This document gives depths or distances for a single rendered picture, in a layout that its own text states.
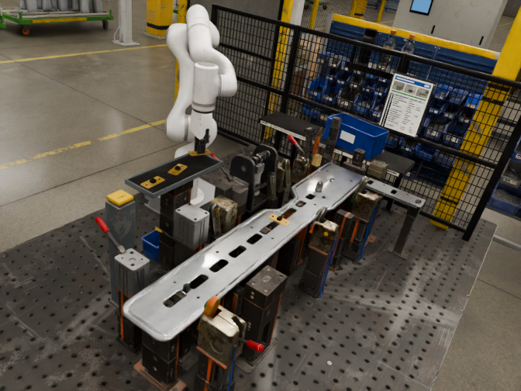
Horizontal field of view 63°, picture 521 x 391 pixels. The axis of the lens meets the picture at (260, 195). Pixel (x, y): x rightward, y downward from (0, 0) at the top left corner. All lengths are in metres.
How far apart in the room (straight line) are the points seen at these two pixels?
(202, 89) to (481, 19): 6.99
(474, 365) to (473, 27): 6.22
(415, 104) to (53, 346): 1.95
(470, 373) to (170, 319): 2.03
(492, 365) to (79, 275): 2.34
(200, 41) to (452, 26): 6.91
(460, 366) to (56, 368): 2.17
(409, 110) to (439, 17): 5.98
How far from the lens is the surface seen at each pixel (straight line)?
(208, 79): 1.51
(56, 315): 1.70
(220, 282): 1.35
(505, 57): 2.33
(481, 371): 2.93
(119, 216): 1.42
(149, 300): 1.29
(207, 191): 2.19
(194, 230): 1.42
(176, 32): 1.92
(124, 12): 8.48
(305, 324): 1.72
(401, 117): 2.42
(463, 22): 8.25
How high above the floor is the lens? 1.91
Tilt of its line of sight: 30 degrees down
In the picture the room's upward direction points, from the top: 10 degrees clockwise
